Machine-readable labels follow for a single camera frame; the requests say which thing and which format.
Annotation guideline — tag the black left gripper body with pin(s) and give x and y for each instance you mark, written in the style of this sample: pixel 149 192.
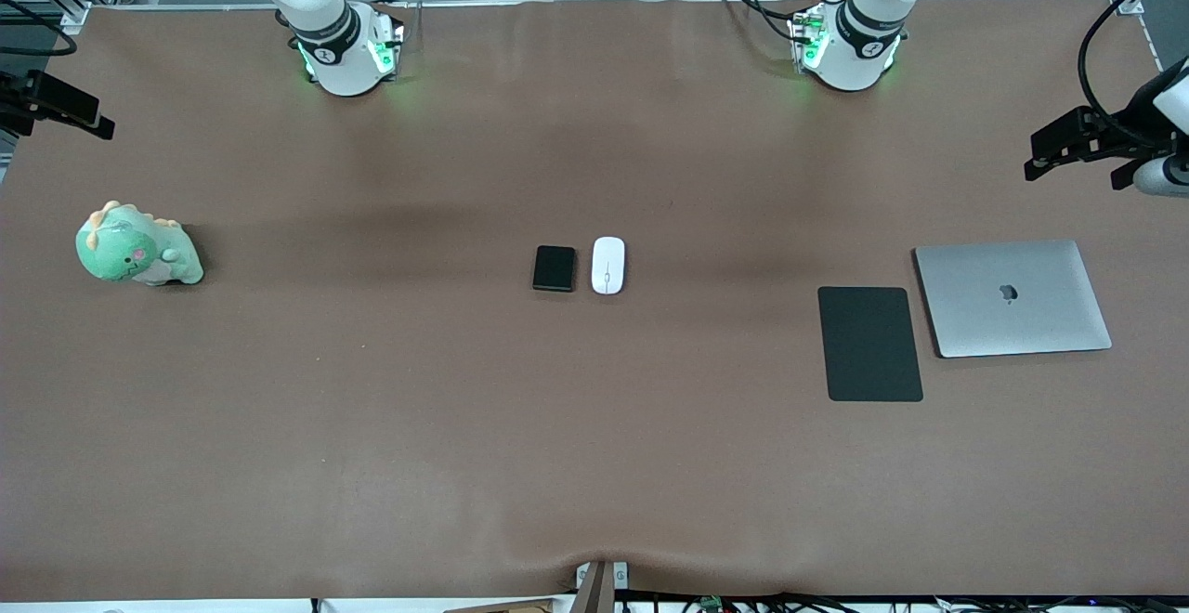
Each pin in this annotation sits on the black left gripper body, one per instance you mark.
pixel 1117 133

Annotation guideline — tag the silver table corner bracket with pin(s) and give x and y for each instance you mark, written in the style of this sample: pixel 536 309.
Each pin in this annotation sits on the silver table corner bracket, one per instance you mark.
pixel 74 19
pixel 1129 4

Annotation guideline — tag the small black phone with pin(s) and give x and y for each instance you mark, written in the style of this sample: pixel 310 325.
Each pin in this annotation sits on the small black phone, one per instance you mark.
pixel 555 269

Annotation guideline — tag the camera post with silver bracket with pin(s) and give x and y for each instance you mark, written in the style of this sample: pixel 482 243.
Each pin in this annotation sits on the camera post with silver bracket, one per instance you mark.
pixel 599 594

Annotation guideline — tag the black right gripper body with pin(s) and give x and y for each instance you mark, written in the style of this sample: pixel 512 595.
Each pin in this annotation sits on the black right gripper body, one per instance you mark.
pixel 20 97

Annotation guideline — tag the black mouse pad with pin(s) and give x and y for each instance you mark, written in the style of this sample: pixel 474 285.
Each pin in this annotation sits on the black mouse pad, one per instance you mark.
pixel 868 344

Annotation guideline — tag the white computer mouse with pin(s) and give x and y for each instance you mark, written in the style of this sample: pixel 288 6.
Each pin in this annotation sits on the white computer mouse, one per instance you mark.
pixel 608 265

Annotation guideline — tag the brown table cover mat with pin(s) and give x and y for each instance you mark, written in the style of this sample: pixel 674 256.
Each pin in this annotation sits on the brown table cover mat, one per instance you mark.
pixel 594 427

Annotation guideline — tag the green dinosaur plush toy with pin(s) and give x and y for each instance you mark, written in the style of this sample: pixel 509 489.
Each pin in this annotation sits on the green dinosaur plush toy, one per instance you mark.
pixel 121 251

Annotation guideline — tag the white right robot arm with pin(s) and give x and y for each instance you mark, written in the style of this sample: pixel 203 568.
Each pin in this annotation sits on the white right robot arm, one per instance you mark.
pixel 348 74

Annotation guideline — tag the silver closed laptop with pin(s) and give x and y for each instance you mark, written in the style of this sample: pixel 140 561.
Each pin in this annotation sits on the silver closed laptop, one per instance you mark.
pixel 1012 302

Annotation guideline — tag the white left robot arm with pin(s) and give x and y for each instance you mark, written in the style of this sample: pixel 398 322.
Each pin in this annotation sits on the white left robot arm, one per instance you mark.
pixel 841 74

